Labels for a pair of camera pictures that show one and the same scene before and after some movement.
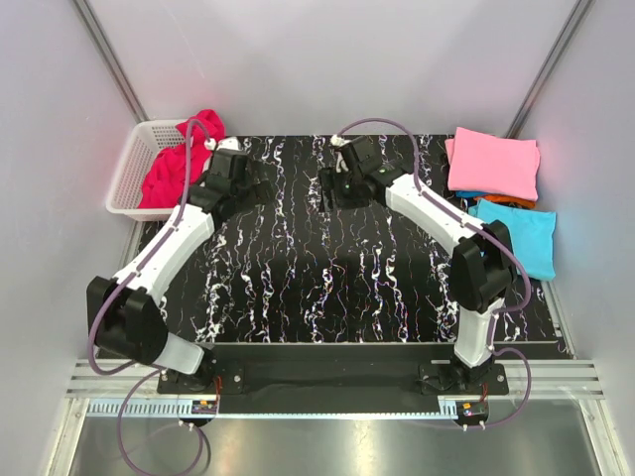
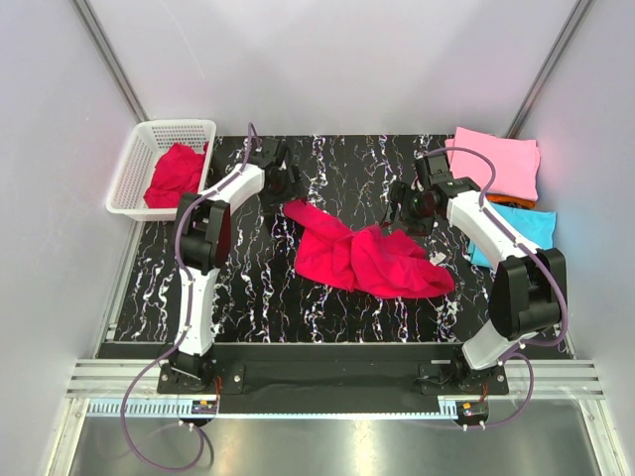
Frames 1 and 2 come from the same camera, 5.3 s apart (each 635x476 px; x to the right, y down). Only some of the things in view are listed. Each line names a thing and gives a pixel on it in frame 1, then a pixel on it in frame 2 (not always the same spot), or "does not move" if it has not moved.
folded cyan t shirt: x=533 y=232 does not move
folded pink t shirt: x=486 y=164 does not move
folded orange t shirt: x=501 y=198 does not move
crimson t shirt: x=207 y=123 to x=370 y=261
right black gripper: x=328 y=180 to x=400 y=193
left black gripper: x=259 y=192 to x=277 y=200
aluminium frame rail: x=526 y=379 does not move
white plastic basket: x=144 y=141 does not move
